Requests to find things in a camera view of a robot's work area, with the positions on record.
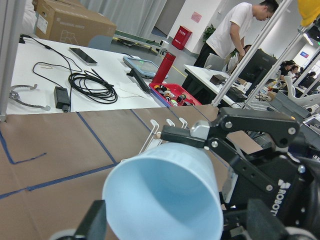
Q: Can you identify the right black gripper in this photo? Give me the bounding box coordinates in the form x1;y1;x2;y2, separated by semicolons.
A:
219;140;320;239

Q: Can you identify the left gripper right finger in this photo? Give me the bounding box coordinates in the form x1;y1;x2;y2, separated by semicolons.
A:
246;199;289;240

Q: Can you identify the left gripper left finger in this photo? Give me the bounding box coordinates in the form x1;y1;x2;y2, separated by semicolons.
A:
73;200;107;240

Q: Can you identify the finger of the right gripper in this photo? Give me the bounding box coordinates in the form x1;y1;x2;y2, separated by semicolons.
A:
161;107;300;193

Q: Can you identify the blue plastic cup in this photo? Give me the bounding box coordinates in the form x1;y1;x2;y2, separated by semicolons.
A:
102;143;224;240

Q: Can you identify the man in white shirt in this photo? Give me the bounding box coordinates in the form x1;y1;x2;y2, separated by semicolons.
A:
193;0;279;68

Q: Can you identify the red parts tray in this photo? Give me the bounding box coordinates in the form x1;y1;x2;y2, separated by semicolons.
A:
149;83;201;107

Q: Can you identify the black power adapter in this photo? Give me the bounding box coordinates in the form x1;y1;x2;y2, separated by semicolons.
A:
53;86;71;113

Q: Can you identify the red thermos bottle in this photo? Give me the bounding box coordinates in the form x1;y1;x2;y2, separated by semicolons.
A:
151;52;176;84

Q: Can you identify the teach pendant tablet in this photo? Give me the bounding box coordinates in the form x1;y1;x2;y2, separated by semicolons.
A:
122;56;159;79

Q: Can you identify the grey claw tool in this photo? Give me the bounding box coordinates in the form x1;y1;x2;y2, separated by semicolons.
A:
9;84;51;112

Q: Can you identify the black smartphone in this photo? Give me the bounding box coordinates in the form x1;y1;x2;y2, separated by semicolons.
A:
68;47;98;66

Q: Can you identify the cardboard box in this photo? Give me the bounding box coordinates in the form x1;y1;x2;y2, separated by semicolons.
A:
35;0;117;50

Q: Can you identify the white wire cup rack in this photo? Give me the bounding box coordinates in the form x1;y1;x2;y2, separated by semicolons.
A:
138;117;188;155

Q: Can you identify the coiled black cable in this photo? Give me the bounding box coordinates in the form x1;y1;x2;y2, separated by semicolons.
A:
19;34;119;105

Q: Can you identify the aluminium frame post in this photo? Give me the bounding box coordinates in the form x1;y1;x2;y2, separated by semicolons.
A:
0;0;26;122

